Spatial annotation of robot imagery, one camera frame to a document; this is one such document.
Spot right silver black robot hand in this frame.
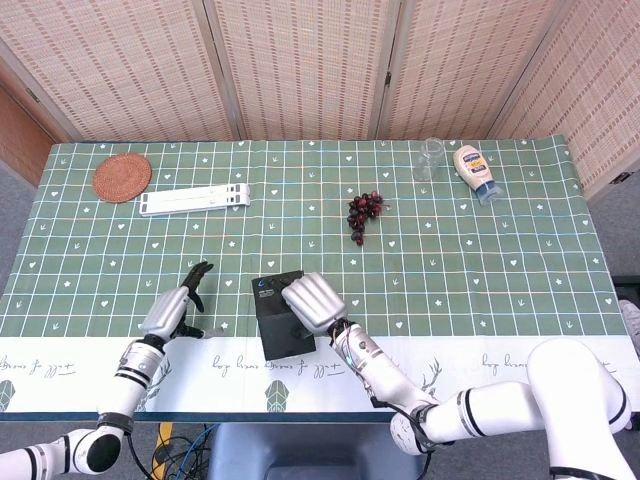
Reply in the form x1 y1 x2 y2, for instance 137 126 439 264
272 272 349 341

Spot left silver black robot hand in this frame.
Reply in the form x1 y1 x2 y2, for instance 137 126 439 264
138 260 226 344

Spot black cardboard box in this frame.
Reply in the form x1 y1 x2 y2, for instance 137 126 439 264
250 269 317 361

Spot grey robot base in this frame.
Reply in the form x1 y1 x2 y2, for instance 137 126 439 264
207 423 422 480

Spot white rectangular device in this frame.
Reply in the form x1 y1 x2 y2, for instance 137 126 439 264
138 182 252 217

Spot bamboo folding screen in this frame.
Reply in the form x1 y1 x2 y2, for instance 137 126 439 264
0 0 640 201

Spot dark red grape bunch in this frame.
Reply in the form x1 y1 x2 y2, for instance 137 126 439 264
347 191 386 247

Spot round woven rattan coaster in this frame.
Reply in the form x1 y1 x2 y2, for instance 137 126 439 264
91 152 153 204

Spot green checked tablecloth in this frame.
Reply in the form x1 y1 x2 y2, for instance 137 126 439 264
0 135 640 415

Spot clear glass cup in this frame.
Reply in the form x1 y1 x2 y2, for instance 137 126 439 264
411 137 444 182

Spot mayonnaise squeeze bottle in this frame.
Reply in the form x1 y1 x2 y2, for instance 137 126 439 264
452 144 504 206

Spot grey knit shoe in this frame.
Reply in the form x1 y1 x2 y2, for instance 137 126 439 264
618 298 640 360

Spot right wrist coloured wires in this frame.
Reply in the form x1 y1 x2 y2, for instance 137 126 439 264
327 319 359 371

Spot blue floor cable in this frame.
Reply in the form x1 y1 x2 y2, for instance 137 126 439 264
169 424 217 480

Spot black floor cable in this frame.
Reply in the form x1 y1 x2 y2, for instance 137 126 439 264
127 424 214 480

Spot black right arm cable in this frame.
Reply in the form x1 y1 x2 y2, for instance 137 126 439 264
369 397 444 480

